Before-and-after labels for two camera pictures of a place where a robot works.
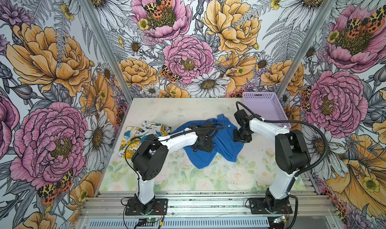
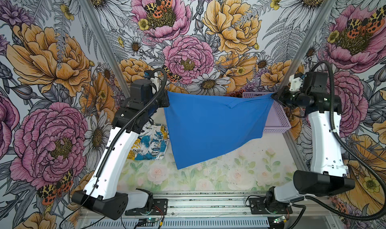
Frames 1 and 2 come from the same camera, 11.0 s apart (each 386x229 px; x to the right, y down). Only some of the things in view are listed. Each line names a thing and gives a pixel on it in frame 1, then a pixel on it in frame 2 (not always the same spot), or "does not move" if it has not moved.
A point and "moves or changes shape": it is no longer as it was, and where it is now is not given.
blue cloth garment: (224, 144) moves or changes shape
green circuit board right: (279, 219) does not move
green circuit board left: (148, 222) does not move
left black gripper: (209, 147) -> (165, 102)
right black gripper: (248, 139) -> (280, 95)
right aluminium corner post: (308, 41) does not move
